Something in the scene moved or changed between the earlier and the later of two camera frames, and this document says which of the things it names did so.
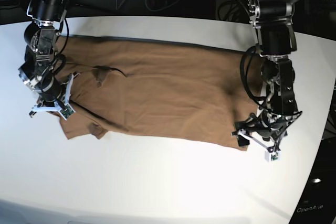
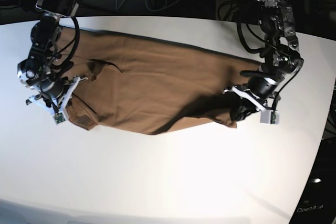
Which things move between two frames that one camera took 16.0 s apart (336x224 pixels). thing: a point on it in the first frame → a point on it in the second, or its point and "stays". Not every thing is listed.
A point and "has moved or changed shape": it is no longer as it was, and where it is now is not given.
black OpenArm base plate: (316, 202) stays
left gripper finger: (242, 141) → (238, 113)
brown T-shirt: (190, 93) has moved or changed shape
